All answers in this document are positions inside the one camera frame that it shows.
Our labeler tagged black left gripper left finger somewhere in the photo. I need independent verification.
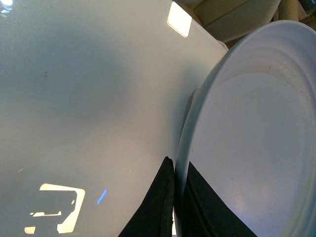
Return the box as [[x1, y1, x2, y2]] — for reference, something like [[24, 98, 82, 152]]
[[119, 157, 174, 237]]

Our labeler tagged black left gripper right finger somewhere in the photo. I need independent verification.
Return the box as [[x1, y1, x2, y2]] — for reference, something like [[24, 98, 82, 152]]
[[180, 163, 256, 237]]

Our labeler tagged light blue round plate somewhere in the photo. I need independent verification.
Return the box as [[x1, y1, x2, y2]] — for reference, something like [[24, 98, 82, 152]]
[[175, 20, 316, 237]]

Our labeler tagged beige armchair right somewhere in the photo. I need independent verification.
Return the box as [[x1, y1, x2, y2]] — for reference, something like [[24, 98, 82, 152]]
[[176, 0, 316, 48]]

